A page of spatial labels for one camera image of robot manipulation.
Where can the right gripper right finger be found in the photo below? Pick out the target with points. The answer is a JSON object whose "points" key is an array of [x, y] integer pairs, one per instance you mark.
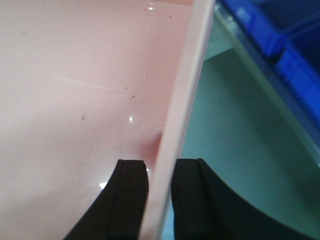
{"points": [[205, 207]]}

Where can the blue plastic crate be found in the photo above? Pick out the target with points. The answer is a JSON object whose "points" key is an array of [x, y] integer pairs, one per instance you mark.
{"points": [[287, 32]]}

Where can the pink plastic bin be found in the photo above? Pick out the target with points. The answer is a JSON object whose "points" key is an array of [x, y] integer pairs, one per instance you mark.
{"points": [[84, 83]]}

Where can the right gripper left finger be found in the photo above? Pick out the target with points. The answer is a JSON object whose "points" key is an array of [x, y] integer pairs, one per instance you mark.
{"points": [[117, 212]]}

